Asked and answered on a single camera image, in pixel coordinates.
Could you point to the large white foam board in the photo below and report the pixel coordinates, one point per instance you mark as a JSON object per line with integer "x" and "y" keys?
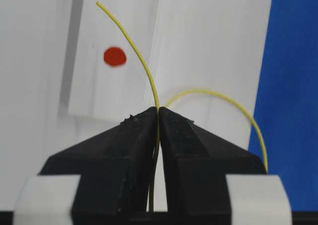
{"x": 212, "y": 44}

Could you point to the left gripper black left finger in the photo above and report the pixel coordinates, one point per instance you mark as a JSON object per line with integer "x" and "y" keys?
{"x": 115, "y": 167}

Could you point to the blue table cloth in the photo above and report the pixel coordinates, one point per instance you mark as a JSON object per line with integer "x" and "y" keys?
{"x": 286, "y": 107}

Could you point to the small raised white plate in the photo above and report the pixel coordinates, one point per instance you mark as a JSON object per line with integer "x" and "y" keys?
{"x": 103, "y": 77}

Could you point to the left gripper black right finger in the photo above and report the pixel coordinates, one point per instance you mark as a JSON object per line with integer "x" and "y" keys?
{"x": 195, "y": 163}

